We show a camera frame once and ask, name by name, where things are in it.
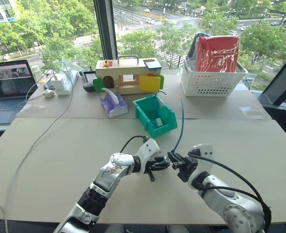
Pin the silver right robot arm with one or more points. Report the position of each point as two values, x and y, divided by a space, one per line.
230 201

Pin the dark monitor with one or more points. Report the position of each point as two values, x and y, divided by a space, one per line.
283 82

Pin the white power adapter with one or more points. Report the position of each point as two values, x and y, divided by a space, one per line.
58 81

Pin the green plastic storage bin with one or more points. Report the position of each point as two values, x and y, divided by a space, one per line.
149 121

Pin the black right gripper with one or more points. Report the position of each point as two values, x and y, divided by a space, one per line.
187 168

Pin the small round white object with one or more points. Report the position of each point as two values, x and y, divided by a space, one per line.
48 93

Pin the wooden latch box coloured doors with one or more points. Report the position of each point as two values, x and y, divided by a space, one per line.
128 70

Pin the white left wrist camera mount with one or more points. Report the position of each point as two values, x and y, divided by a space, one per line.
149 150

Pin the black item behind red bag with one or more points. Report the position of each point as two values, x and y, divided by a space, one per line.
192 48

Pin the white power strip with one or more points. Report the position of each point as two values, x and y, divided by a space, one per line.
66 85

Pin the purple tissue pack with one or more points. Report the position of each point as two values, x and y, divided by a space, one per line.
114 105

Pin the red plastic-wrapped bag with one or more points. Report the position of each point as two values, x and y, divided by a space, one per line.
217 54

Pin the open laptop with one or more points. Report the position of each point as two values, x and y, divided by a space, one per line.
7 87

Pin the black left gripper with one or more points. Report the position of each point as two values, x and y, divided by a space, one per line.
151 167

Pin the clear plastic sheet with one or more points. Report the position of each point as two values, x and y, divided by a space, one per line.
69 65

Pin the black window frame pillar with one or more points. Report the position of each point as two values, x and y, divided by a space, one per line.
106 26

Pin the white perforated plastic basket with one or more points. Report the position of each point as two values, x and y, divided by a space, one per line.
211 83

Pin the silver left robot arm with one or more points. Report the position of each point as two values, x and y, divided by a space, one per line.
101 184

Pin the black handheld controller with screen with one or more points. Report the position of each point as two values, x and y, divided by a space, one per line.
89 76

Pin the small white coupler block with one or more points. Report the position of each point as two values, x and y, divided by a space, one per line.
159 122

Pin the black round device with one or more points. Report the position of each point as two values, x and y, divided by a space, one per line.
89 87

